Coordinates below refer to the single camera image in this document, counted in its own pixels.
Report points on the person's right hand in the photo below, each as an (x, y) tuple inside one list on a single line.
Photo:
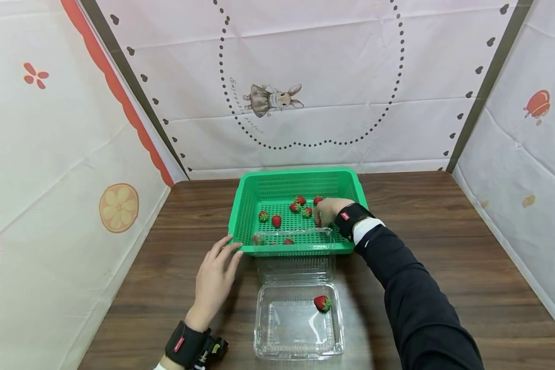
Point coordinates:
[(333, 208)]

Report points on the group of red strawberries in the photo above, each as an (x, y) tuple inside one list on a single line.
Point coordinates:
[(276, 221)]

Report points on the clear plastic clamshell container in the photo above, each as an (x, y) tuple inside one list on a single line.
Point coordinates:
[(291, 329)]

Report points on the person's left hand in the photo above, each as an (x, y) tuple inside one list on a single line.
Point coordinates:
[(212, 288)]

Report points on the person's left forearm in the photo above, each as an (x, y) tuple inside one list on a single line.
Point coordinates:
[(166, 365)]

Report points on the person's left thumb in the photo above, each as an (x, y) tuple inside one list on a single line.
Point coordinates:
[(235, 262)]

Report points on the person's left index finger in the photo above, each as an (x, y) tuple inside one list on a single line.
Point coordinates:
[(231, 251)]

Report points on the black wrist band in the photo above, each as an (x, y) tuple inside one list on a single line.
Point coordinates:
[(185, 343), (351, 218)]

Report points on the single red strawberry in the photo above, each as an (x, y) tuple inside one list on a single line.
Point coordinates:
[(322, 303)]

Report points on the person's left fingers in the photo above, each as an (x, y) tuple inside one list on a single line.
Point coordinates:
[(218, 247)]

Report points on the person's right fingers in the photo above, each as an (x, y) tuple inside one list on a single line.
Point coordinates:
[(320, 213)]

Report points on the person's right forearm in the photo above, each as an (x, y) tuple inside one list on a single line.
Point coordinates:
[(411, 298)]

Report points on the green plastic mesh basket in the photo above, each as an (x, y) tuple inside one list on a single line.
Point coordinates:
[(282, 187)]

